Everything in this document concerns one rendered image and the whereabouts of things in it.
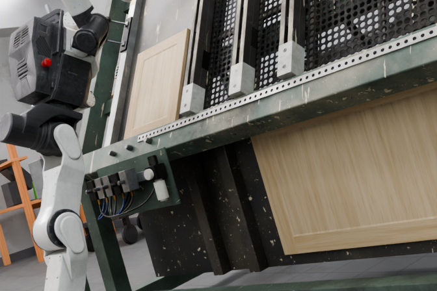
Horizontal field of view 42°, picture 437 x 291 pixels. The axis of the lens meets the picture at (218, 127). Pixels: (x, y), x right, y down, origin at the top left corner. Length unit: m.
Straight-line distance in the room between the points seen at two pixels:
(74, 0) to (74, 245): 0.89
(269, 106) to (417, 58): 0.55
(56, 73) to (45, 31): 0.17
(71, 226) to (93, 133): 0.94
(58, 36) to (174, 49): 0.60
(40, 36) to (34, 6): 6.73
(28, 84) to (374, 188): 1.33
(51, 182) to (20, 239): 7.32
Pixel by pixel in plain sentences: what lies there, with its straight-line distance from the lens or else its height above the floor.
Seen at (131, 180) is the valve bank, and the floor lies 0.72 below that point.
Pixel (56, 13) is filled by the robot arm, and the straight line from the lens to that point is 2.88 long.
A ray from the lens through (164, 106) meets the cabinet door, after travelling 2.54.
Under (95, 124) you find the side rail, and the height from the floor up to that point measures 1.04.
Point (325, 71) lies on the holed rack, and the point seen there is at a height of 0.88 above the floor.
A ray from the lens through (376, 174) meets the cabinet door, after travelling 2.09.
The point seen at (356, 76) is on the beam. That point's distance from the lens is 1.80.
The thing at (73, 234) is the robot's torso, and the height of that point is 0.59.
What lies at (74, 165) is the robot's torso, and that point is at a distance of 2.25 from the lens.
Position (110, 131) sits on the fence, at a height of 0.97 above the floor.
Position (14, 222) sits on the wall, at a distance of 9.56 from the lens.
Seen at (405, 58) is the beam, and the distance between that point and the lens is 1.73.
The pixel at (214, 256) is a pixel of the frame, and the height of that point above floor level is 0.29.
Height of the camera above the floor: 0.73
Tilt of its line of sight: 2 degrees up
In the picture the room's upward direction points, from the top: 16 degrees counter-clockwise
